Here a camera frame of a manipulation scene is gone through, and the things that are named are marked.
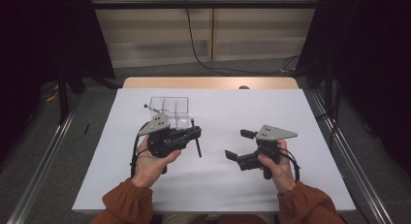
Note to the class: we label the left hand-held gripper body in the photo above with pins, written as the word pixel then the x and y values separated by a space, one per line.
pixel 161 141

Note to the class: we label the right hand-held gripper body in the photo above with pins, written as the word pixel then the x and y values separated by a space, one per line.
pixel 274 133

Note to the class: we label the thin black brush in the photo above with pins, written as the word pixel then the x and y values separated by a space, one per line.
pixel 198 149

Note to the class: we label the clear plastic organizer box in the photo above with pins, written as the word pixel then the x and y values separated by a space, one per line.
pixel 179 104

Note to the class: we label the person's left hand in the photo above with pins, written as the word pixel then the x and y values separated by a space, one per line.
pixel 148 167

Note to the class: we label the person's right hand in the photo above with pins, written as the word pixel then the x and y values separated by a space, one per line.
pixel 282 175

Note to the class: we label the white table mat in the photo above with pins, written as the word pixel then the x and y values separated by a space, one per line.
pixel 226 191

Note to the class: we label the dark round table grommet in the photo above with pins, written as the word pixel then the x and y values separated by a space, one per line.
pixel 244 87

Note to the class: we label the black curtain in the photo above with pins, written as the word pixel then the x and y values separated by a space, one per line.
pixel 371 56
pixel 32 39

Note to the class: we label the black horizontal bar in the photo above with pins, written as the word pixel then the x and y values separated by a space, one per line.
pixel 226 5

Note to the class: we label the aluminium floor rail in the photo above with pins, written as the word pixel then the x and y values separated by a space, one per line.
pixel 43 166
pixel 378 206

